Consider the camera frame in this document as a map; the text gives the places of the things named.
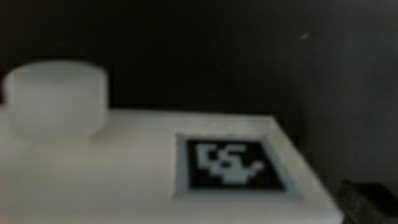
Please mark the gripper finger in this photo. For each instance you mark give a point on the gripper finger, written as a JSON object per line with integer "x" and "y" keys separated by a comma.
{"x": 368, "y": 203}

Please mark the white front drawer box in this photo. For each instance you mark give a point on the white front drawer box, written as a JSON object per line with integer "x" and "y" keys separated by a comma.
{"x": 142, "y": 167}

